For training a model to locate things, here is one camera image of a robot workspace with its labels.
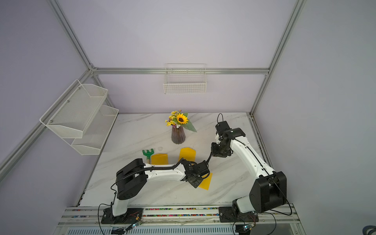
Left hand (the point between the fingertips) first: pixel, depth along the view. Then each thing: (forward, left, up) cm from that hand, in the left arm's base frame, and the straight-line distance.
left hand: (194, 180), depth 85 cm
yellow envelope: (+18, +4, -1) cm, 19 cm away
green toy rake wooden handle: (+17, +31, +1) cm, 35 cm away
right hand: (+9, -13, +13) cm, 20 cm away
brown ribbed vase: (+34, +12, 0) cm, 36 cm away
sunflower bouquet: (+26, +10, +26) cm, 38 cm away
